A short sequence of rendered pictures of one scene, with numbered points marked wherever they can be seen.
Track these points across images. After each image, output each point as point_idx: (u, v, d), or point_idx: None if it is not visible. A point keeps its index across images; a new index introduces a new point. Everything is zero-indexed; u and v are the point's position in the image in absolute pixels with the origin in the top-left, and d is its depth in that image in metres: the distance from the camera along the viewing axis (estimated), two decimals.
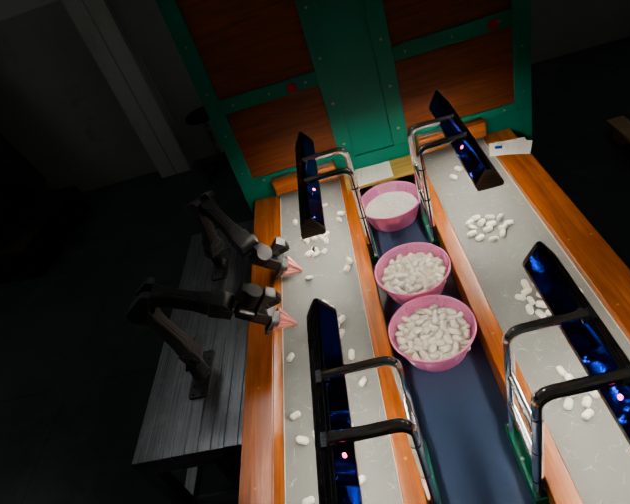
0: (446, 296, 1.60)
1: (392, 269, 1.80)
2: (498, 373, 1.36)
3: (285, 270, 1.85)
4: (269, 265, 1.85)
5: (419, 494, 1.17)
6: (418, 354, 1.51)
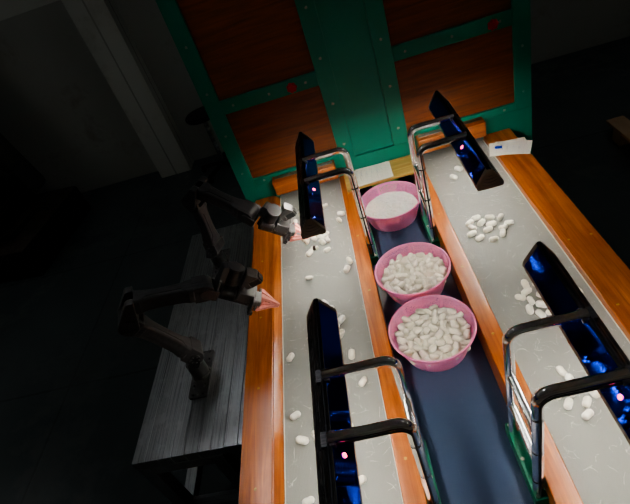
0: (446, 296, 1.60)
1: (392, 269, 1.80)
2: (498, 373, 1.36)
3: (292, 235, 1.90)
4: (277, 230, 1.90)
5: (419, 494, 1.17)
6: (418, 354, 1.51)
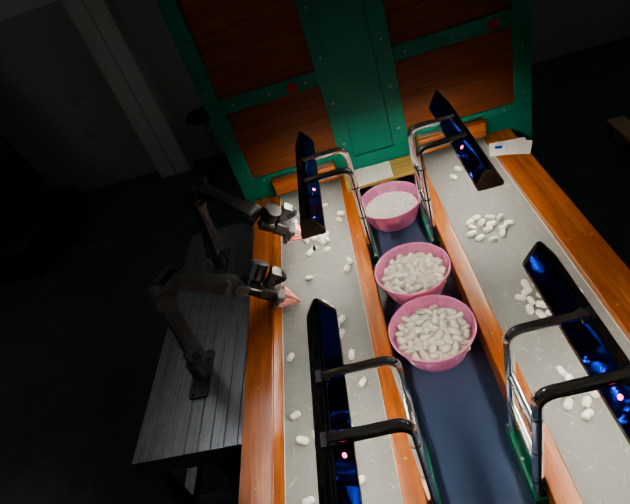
0: (446, 296, 1.60)
1: (392, 269, 1.80)
2: (498, 373, 1.36)
3: (293, 235, 1.91)
4: (277, 230, 1.90)
5: (419, 494, 1.17)
6: (418, 354, 1.51)
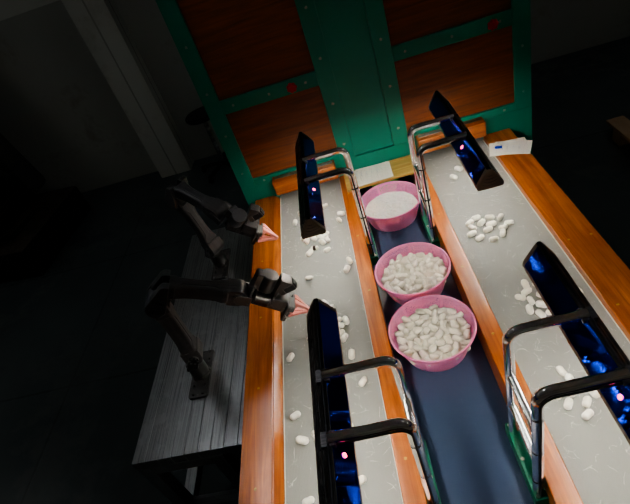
0: (446, 296, 1.60)
1: (392, 269, 1.80)
2: (498, 373, 1.36)
3: (260, 236, 1.89)
4: (244, 231, 1.89)
5: (419, 494, 1.17)
6: (418, 354, 1.51)
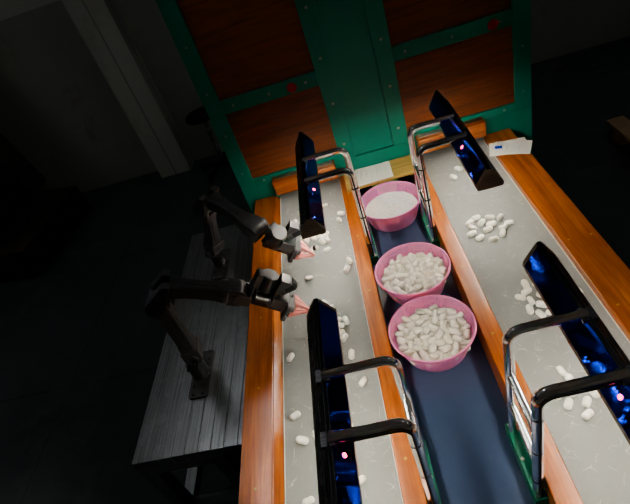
0: (446, 296, 1.60)
1: (392, 269, 1.80)
2: (498, 373, 1.36)
3: (298, 254, 1.84)
4: (282, 249, 1.83)
5: (419, 494, 1.17)
6: (418, 354, 1.51)
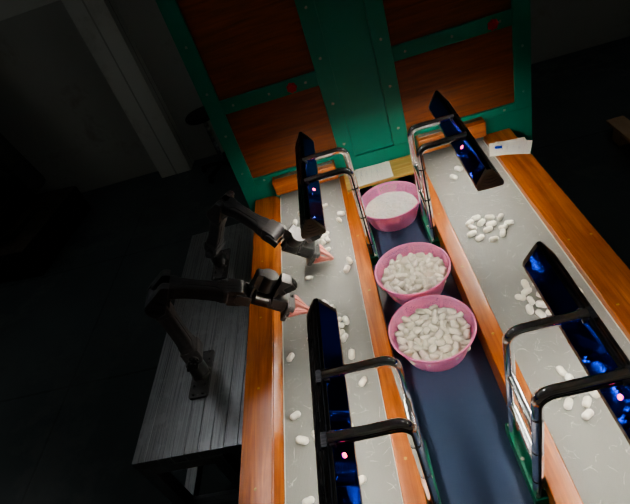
0: (446, 296, 1.60)
1: (392, 269, 1.80)
2: (498, 373, 1.36)
3: (317, 257, 1.85)
4: (301, 252, 1.85)
5: (419, 494, 1.17)
6: (418, 354, 1.51)
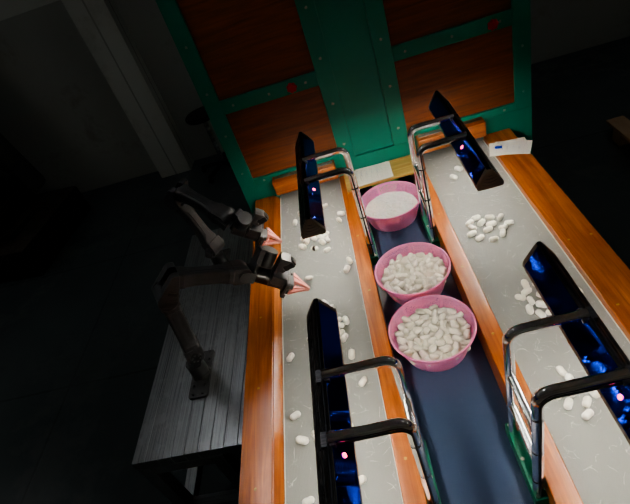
0: (446, 296, 1.60)
1: (392, 269, 1.80)
2: (498, 373, 1.36)
3: (264, 240, 1.94)
4: (249, 235, 1.93)
5: (419, 494, 1.17)
6: (418, 354, 1.51)
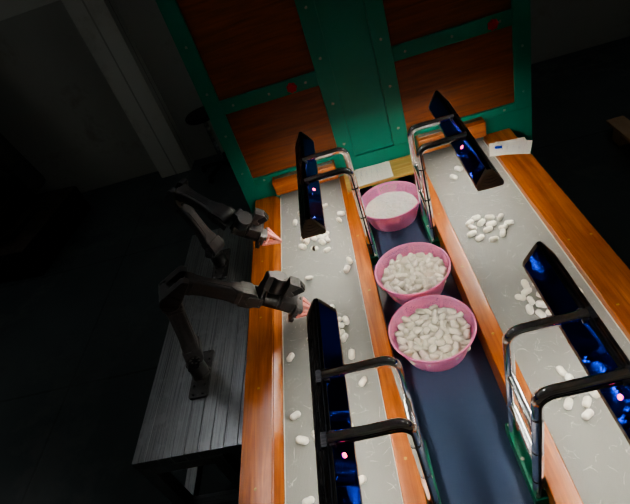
0: (446, 296, 1.60)
1: (392, 269, 1.80)
2: (498, 373, 1.36)
3: (264, 240, 1.94)
4: (249, 235, 1.93)
5: (419, 494, 1.17)
6: (418, 354, 1.51)
